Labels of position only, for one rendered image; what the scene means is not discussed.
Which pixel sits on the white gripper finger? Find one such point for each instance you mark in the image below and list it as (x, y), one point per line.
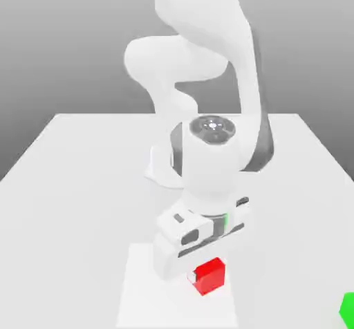
(192, 277)

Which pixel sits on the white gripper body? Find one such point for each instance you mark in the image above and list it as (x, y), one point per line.
(166, 260)

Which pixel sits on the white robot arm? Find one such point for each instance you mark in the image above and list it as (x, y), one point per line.
(204, 58)

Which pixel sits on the small red cube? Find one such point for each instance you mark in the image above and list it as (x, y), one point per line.
(211, 276)

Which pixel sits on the small green cube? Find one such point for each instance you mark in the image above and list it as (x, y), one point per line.
(348, 309)

